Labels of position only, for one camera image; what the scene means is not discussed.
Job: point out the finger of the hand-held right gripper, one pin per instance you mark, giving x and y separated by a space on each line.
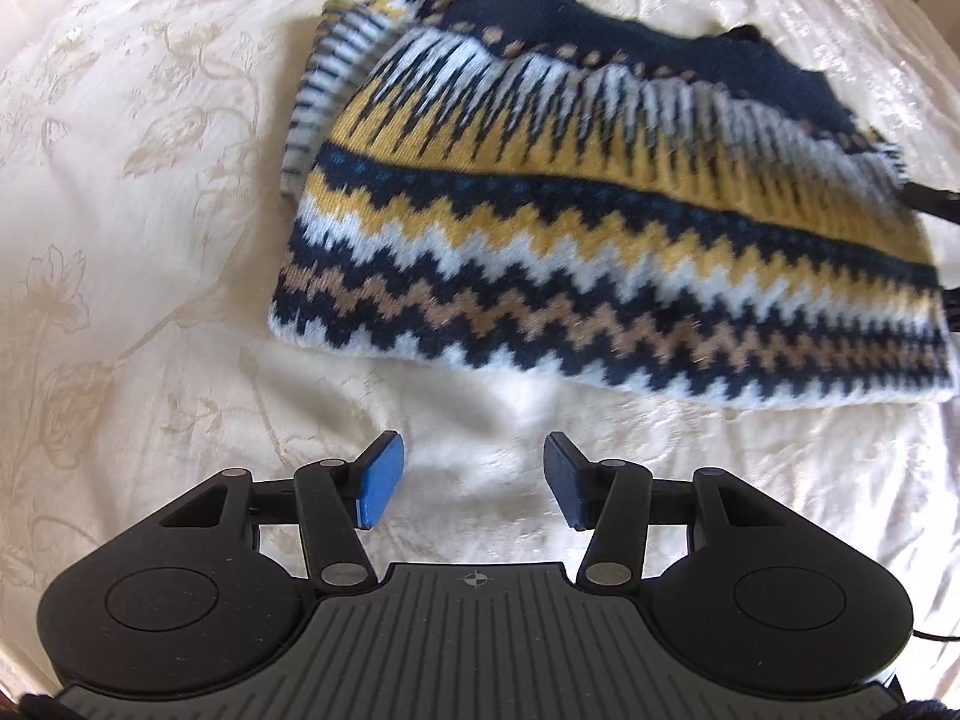
934 200

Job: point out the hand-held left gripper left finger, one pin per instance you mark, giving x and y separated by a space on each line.
380 476

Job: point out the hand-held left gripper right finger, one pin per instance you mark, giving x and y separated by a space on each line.
566 476

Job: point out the navy yellow patterned knit sweater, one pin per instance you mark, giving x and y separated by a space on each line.
600 225

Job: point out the cream floral bedspread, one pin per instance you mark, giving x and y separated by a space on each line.
150 240

